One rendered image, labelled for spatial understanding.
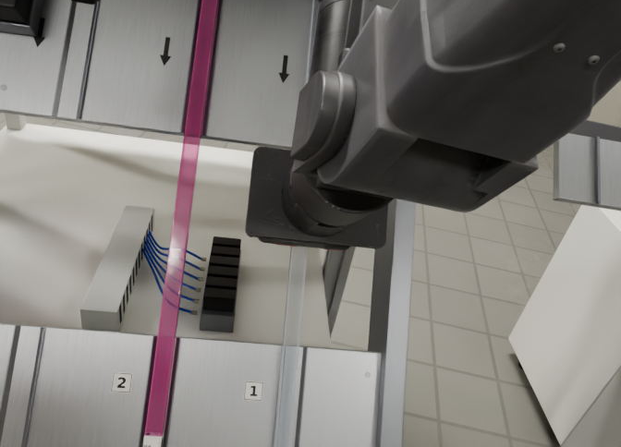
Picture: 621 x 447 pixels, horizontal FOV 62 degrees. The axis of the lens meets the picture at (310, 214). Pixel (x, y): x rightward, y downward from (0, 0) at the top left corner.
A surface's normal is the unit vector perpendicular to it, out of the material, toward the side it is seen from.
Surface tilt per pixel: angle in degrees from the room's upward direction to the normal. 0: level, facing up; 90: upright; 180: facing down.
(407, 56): 83
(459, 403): 0
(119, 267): 0
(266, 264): 0
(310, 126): 81
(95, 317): 90
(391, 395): 48
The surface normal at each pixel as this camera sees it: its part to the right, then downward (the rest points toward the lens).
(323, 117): 0.20, 0.39
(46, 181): 0.17, -0.82
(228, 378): 0.15, -0.14
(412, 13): -0.93, -0.23
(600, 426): -0.99, -0.15
